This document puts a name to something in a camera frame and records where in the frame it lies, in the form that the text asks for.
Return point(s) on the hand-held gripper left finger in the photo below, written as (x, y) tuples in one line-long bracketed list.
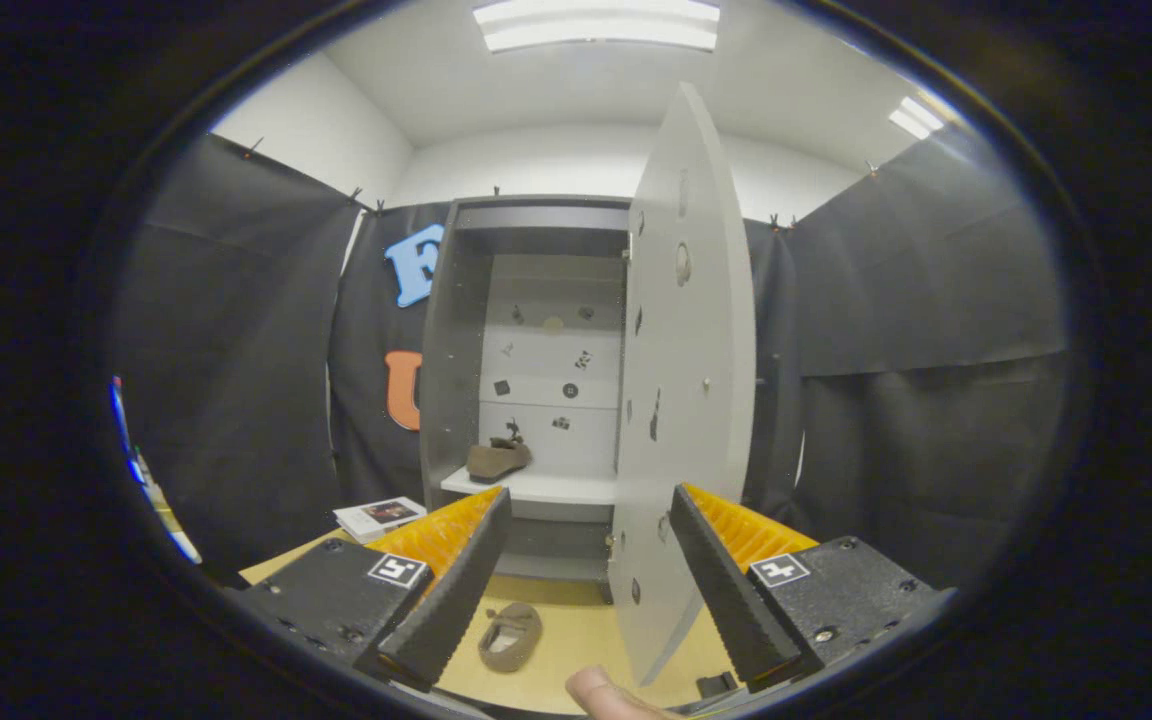
[(461, 590)]

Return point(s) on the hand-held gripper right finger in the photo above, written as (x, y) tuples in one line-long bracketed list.
[(726, 590)]

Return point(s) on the brown fuzzy slipper shoe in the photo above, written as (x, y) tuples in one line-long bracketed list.
[(511, 640), (496, 460)]

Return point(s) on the grey shoe cabinet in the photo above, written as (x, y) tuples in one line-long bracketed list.
[(456, 340)]

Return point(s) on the white book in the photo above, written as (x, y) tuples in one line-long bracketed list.
[(376, 520)]

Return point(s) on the black backdrop cloth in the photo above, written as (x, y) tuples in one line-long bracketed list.
[(226, 380)]

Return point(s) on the small ceiling light panel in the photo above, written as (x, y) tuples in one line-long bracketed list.
[(914, 118)]

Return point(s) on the long ceiling light panel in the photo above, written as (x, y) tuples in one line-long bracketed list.
[(596, 25)]

